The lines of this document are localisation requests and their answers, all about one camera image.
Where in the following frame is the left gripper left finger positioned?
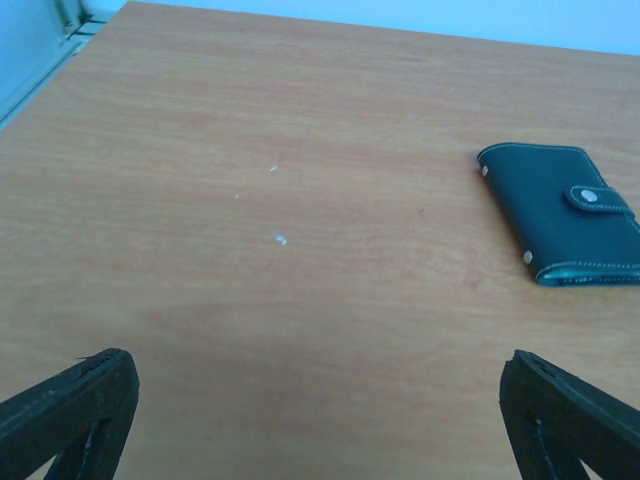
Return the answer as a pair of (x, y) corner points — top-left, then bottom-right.
(1, 348), (140, 479)

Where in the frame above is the dark blue card holder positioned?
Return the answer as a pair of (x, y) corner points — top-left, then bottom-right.
(477, 143), (639, 287)

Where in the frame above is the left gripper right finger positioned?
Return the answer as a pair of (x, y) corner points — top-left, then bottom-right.
(499, 350), (639, 479)

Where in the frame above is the aluminium frame rail left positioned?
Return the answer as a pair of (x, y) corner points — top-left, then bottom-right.
(1, 0), (114, 128)

